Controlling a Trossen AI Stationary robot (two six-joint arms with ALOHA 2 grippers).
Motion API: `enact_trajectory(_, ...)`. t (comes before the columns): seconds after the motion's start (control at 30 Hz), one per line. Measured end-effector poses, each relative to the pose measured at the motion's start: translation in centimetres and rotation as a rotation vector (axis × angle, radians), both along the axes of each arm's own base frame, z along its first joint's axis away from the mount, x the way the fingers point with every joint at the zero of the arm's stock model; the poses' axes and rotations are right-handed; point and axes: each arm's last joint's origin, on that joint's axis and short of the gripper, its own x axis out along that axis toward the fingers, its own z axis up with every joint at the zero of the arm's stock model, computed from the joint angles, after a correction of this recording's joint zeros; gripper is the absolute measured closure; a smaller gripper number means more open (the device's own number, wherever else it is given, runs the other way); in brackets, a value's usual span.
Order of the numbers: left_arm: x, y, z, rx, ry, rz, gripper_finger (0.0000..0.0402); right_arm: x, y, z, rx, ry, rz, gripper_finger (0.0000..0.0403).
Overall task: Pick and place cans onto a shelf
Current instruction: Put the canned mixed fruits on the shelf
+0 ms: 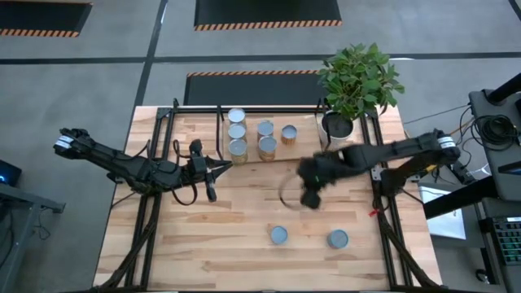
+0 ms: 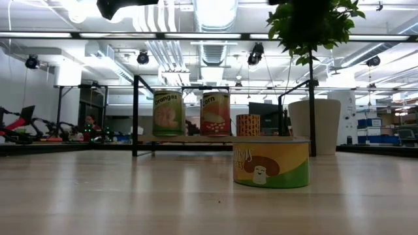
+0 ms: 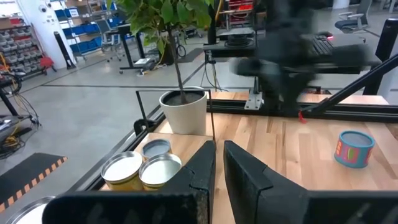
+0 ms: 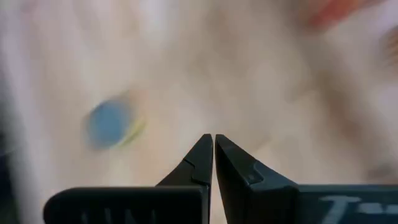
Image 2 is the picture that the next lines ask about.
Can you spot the blue storage bin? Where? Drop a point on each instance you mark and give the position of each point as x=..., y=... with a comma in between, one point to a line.
x=375, y=139

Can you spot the black ceiling spot lamp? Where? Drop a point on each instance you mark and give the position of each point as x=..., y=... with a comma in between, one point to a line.
x=32, y=62
x=142, y=58
x=372, y=61
x=256, y=53

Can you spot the black rack frame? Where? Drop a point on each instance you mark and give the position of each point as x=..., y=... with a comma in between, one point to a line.
x=94, y=104

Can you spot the black overhead gantry bar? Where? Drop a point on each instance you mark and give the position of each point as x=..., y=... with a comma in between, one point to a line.
x=75, y=35

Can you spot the person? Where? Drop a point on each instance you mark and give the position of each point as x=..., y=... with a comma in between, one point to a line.
x=90, y=123

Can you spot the short mushroom can yellow green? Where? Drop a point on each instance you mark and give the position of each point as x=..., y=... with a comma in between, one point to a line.
x=271, y=166

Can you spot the tall corn can orange label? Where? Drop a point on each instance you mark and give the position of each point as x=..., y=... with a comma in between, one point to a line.
x=215, y=114

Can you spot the short bean-pattern yellow can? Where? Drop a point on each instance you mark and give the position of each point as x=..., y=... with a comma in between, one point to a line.
x=248, y=125

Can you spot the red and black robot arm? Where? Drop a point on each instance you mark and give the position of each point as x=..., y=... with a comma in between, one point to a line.
x=16, y=125

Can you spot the black monitor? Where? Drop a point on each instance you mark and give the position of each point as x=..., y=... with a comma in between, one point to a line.
x=269, y=112

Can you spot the white plant pot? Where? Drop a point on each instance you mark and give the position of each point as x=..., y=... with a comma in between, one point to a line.
x=326, y=127

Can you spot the distant black gantry frame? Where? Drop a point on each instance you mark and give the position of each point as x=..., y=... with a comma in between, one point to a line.
x=205, y=87

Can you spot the tall oranges can green label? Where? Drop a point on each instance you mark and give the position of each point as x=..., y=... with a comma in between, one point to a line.
x=168, y=112

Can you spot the green leafy plant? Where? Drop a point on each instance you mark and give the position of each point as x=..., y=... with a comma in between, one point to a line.
x=341, y=26

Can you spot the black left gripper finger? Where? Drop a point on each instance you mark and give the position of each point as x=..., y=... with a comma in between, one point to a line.
x=122, y=6

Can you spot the wooden shelf with black frame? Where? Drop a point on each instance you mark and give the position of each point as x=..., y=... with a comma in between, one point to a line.
x=196, y=139

